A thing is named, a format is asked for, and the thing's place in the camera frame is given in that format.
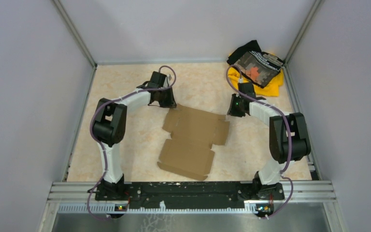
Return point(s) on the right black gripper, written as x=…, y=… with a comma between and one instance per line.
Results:
x=232, y=111

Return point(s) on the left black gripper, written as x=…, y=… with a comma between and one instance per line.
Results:
x=171, y=103

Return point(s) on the brown cardboard box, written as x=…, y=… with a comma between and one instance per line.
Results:
x=193, y=133

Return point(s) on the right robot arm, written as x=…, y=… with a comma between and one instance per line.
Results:
x=288, y=137

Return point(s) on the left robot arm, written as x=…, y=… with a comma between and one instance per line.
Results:
x=108, y=127

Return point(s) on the yellow folded cloth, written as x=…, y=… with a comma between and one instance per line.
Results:
x=271, y=90

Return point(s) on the black printed folded shirt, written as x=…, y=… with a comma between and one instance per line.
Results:
x=258, y=66

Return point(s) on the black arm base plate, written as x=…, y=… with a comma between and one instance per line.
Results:
x=192, y=195

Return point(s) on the aluminium front rail frame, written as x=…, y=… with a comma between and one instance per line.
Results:
x=76, y=197

